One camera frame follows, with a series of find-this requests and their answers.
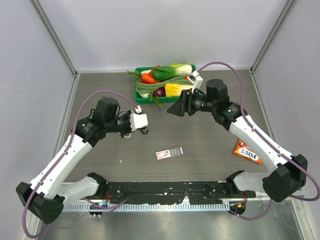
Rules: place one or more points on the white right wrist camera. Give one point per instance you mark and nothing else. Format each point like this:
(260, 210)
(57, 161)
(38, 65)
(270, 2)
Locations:
(196, 80)

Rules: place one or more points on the green long beans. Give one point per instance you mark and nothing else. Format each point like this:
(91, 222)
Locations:
(144, 89)

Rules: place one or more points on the purple red onion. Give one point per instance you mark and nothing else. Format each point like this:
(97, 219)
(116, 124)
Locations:
(160, 92)

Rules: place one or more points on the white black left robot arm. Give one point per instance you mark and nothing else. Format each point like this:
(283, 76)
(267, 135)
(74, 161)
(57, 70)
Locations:
(45, 196)

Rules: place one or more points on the red white staple box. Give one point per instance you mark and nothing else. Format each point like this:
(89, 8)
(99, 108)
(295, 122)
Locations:
(169, 153)

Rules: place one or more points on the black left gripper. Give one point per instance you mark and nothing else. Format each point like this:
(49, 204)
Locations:
(128, 116)

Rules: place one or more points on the yellow white napa cabbage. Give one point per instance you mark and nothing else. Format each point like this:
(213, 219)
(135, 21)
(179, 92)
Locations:
(175, 89)

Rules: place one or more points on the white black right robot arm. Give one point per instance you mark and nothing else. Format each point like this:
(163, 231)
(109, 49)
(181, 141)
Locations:
(285, 173)

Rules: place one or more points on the slotted cable duct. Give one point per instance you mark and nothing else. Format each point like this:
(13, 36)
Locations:
(185, 206)

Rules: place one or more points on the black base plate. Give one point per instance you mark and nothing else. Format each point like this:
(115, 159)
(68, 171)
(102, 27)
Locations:
(170, 192)

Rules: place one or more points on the colourful candy packet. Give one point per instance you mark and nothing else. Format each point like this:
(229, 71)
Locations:
(244, 151)

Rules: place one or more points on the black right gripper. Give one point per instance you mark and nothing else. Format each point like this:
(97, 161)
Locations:
(185, 104)

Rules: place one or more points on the white green bok choy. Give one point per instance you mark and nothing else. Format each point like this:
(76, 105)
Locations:
(162, 73)

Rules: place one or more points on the green plastic tray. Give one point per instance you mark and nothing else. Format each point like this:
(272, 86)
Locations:
(152, 99)

